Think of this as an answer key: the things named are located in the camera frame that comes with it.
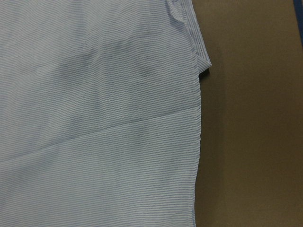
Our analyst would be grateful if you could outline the blue striped button shirt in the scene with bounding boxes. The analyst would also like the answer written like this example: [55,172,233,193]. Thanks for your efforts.
[0,0,211,227]

